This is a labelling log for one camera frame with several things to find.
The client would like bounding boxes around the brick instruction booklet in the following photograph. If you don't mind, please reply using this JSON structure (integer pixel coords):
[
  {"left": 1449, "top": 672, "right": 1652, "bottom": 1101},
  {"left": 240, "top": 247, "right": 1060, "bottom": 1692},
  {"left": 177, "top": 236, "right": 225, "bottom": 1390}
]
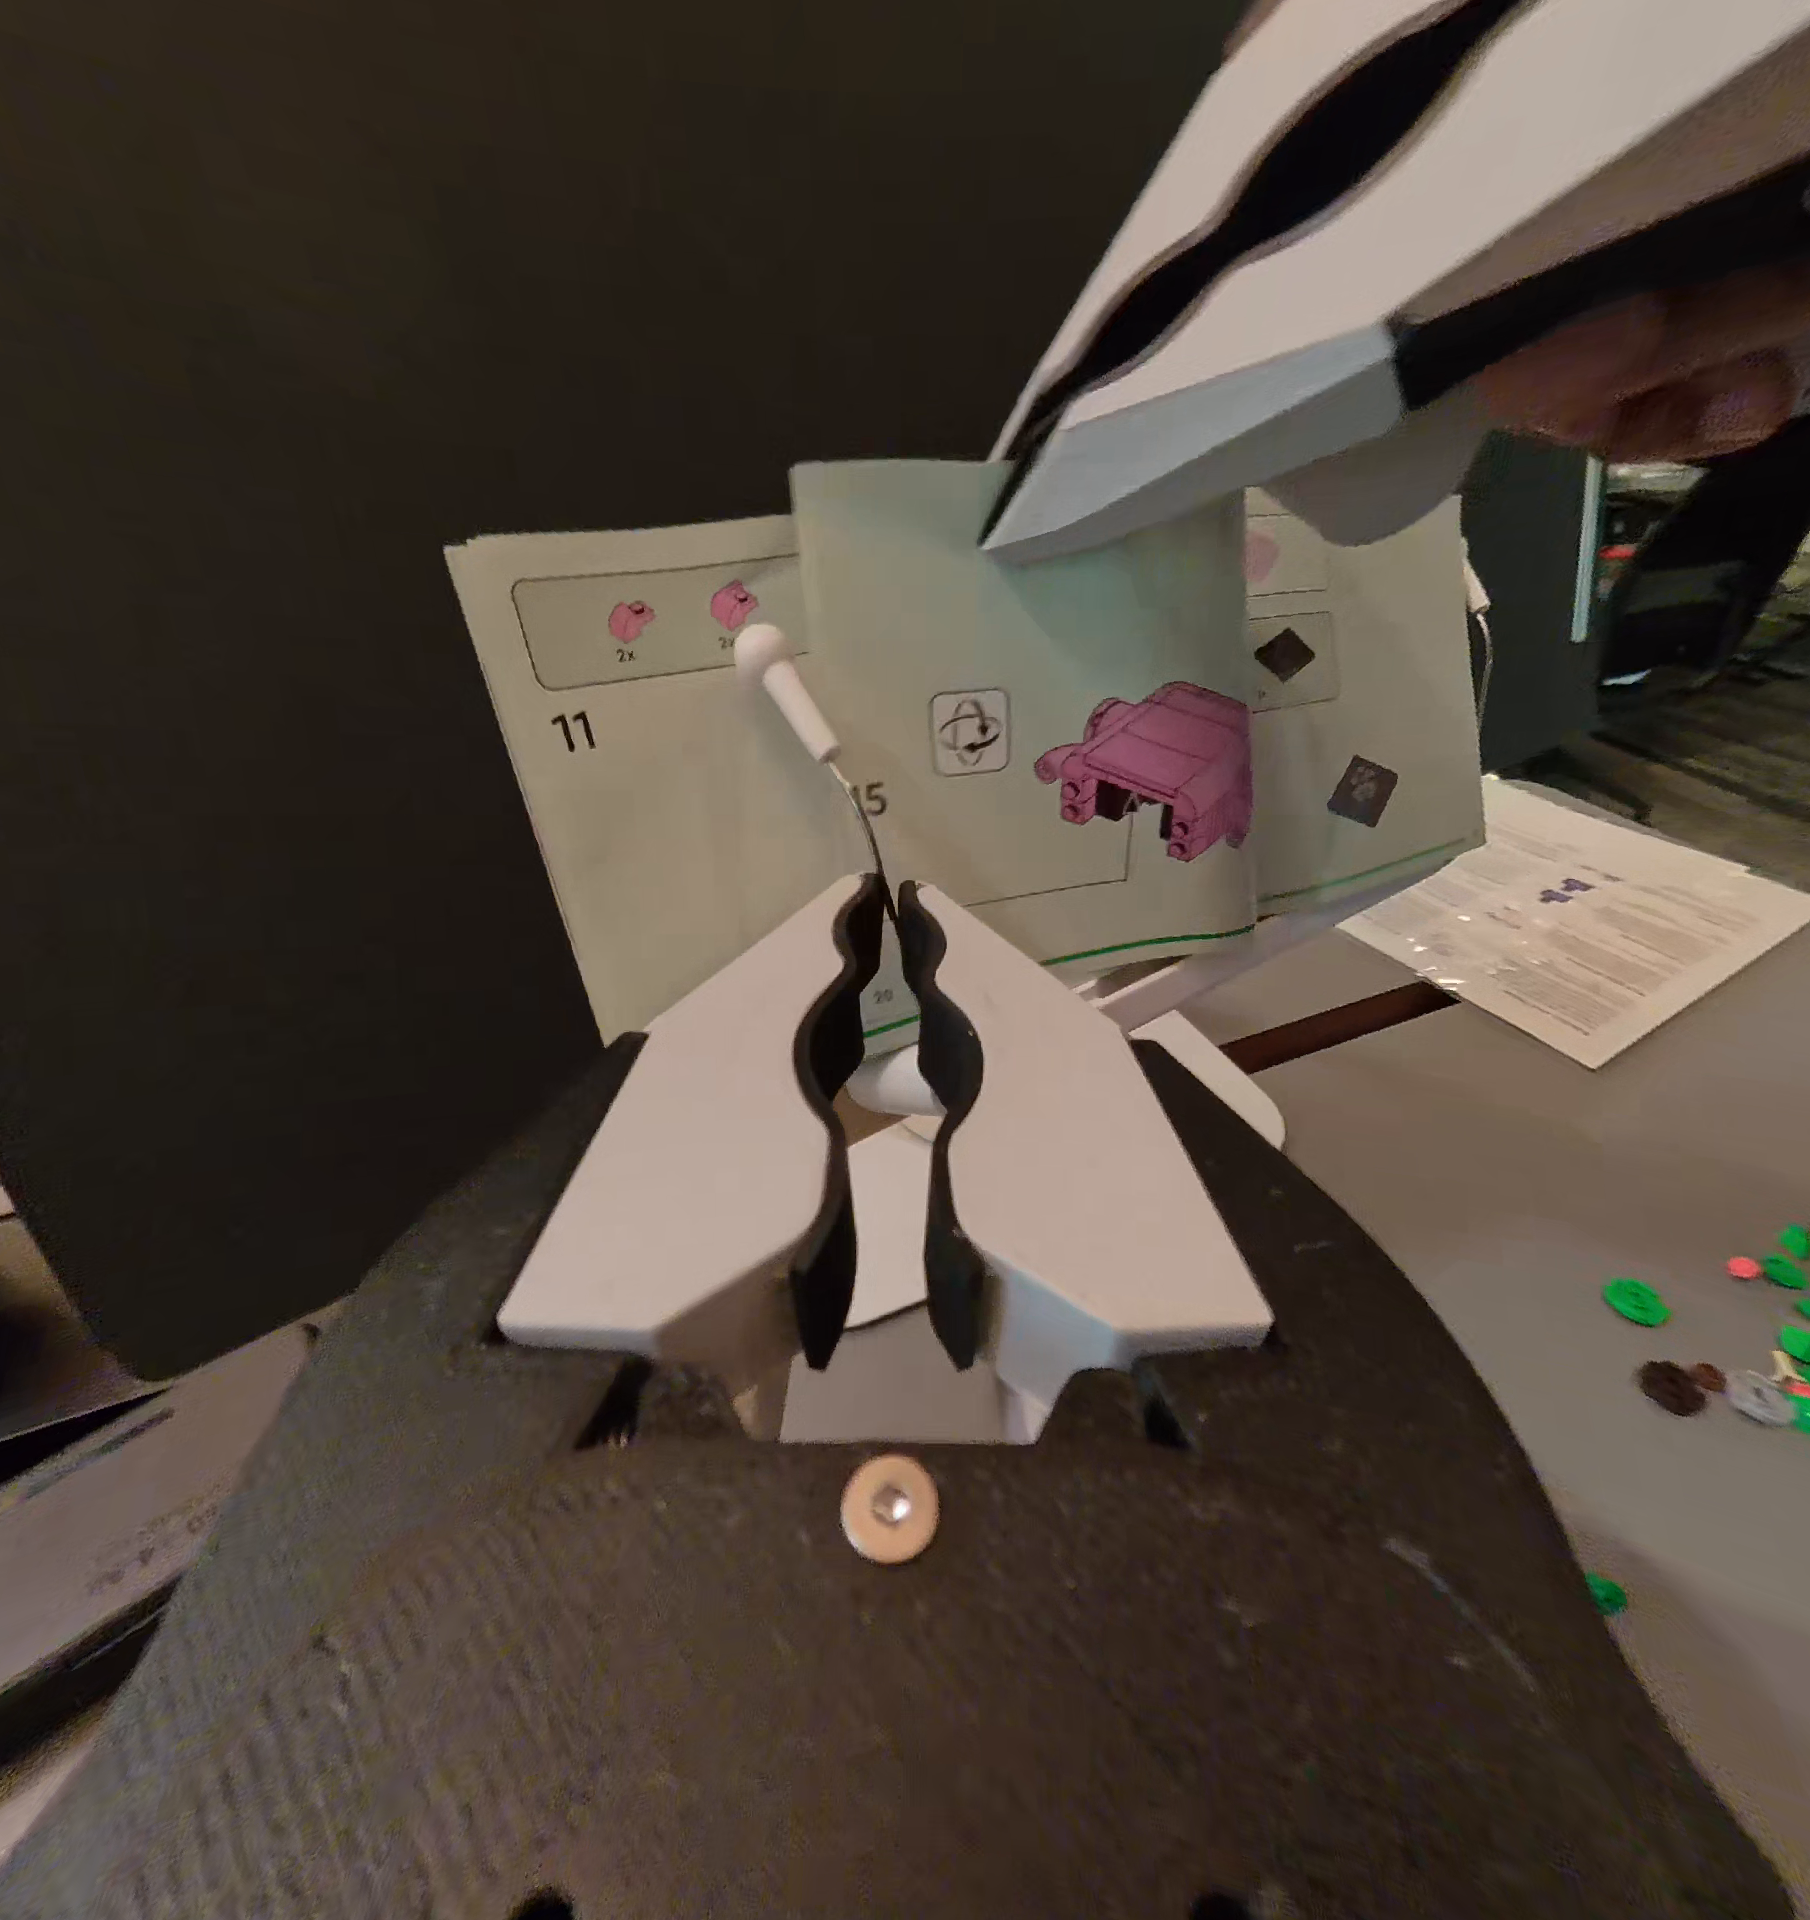
[{"left": 443, "top": 456, "right": 1488, "bottom": 1053}]

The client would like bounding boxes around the grey flat device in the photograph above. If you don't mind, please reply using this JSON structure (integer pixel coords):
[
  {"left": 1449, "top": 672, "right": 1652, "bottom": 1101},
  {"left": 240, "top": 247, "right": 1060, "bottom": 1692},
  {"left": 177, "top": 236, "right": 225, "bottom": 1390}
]
[{"left": 0, "top": 1319, "right": 322, "bottom": 1725}]

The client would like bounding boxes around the cluster of green leaf pieces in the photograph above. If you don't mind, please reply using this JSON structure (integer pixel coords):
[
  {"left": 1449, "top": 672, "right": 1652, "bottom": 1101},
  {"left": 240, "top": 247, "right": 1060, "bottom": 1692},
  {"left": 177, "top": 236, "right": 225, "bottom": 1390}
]
[{"left": 1602, "top": 1222, "right": 1810, "bottom": 1442}]

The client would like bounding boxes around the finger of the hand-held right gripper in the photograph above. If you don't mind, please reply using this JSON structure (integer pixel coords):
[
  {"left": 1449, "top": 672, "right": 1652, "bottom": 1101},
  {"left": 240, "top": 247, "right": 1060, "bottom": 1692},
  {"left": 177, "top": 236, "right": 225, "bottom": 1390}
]
[
  {"left": 991, "top": 0, "right": 1462, "bottom": 467},
  {"left": 978, "top": 0, "right": 1810, "bottom": 567}
]

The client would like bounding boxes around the printed paper sheet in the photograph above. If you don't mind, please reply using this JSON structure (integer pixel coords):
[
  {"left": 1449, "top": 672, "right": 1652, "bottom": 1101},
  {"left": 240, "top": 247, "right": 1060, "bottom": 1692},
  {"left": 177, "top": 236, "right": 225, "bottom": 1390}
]
[{"left": 1336, "top": 817, "right": 1810, "bottom": 1070}]

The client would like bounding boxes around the person's right hand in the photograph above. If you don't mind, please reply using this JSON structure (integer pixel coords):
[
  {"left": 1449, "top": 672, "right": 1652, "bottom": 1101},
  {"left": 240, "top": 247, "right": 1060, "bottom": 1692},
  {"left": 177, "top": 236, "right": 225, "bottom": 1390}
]
[{"left": 1468, "top": 270, "right": 1810, "bottom": 467}]

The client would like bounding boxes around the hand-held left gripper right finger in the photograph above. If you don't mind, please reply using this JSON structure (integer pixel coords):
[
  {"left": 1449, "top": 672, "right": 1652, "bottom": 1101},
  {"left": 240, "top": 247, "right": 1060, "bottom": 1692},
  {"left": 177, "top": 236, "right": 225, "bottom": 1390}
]
[{"left": 894, "top": 881, "right": 1277, "bottom": 1445}]

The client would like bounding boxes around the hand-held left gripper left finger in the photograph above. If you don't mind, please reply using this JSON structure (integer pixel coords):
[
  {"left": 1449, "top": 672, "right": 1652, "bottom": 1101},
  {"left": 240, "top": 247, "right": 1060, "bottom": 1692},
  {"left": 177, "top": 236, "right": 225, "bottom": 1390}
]
[{"left": 496, "top": 874, "right": 889, "bottom": 1445}]

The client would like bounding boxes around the white book stand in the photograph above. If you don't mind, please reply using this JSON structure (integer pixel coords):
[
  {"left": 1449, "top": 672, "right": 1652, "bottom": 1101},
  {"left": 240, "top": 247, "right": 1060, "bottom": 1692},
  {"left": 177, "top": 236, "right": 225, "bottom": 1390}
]
[{"left": 732, "top": 555, "right": 1499, "bottom": 1329}]

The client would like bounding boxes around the black office chair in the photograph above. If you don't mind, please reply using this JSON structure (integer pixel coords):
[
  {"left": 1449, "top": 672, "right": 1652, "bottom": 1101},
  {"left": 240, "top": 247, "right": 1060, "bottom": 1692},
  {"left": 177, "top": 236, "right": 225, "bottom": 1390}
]
[{"left": 1587, "top": 450, "right": 1810, "bottom": 707}]

